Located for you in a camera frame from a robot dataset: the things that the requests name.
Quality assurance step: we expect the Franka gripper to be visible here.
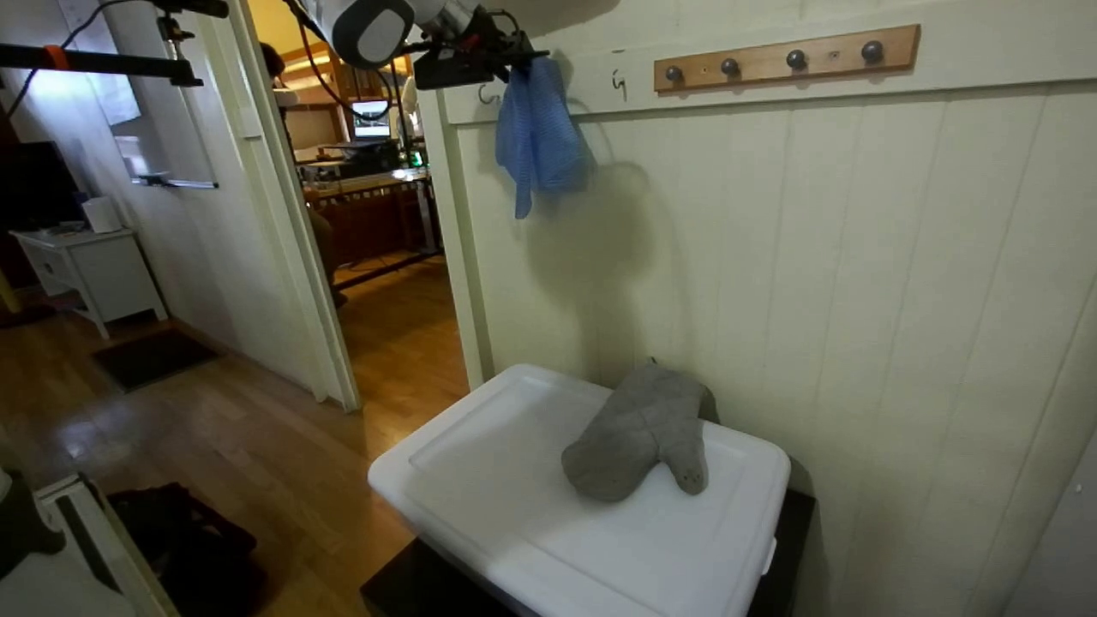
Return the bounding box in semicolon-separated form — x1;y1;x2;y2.
410;8;540;93

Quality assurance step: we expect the blue cloth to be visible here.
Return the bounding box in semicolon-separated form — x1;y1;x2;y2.
493;51;600;222

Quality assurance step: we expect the lit computer monitor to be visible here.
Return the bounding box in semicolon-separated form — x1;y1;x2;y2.
351;99;395;143

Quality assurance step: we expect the brown wooden counter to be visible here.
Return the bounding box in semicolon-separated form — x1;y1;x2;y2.
301;169;441;275

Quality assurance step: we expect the wooden peg rack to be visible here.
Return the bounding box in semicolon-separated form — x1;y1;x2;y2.
652;19;922;99

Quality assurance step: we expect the white door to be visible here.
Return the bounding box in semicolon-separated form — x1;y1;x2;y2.
208;47;363;411

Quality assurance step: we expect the grey oven mitt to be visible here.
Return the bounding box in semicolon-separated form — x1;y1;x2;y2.
560;357;718;508

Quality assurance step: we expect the small white box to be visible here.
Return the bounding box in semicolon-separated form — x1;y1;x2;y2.
77;197;128;235

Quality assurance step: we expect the white side table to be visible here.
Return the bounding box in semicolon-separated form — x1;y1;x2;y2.
11;222;172;342

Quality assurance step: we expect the dark floor mat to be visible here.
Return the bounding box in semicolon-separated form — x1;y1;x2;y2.
90;325;220;397

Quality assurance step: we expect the black bag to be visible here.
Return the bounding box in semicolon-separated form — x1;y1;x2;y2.
107;481;269;617

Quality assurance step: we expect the black rounded object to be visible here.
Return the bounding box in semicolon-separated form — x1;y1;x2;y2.
0;466;68;583

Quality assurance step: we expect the white furniture piece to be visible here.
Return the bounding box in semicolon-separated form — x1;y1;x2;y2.
0;473;183;617

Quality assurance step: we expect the small wire wall hook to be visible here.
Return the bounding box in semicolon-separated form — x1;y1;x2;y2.
608;47;634;105

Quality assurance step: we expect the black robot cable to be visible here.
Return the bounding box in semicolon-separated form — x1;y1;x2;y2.
280;0;405;114

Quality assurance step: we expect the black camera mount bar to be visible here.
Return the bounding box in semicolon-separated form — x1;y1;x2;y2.
0;42;204;89

